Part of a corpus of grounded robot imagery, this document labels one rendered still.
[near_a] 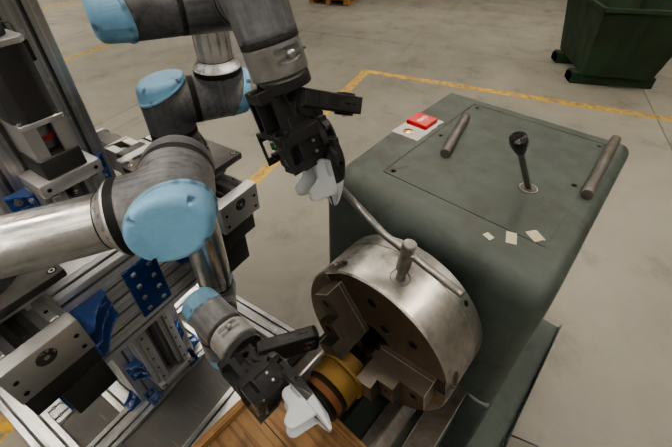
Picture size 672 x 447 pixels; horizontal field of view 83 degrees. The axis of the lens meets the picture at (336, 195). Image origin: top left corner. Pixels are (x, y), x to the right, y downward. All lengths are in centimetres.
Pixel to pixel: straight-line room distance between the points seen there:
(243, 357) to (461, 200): 51
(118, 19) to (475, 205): 64
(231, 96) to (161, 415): 123
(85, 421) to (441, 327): 149
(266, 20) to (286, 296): 182
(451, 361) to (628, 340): 185
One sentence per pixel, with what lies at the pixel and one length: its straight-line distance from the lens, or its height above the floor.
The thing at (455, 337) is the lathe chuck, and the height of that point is 117.
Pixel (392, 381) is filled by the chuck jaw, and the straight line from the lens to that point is 69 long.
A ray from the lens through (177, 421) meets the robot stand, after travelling 172.
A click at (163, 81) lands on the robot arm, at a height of 139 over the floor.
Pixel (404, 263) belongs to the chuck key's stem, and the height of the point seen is 129.
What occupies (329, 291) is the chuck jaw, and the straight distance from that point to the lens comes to 67.
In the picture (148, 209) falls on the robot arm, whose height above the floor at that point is 142.
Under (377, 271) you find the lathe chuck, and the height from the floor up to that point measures 124.
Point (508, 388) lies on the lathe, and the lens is 141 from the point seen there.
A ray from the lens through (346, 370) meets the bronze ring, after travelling 68.
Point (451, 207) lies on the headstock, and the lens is 76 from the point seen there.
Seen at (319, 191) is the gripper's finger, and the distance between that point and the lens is 55.
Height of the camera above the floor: 173
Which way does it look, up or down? 39 degrees down
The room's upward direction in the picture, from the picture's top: straight up
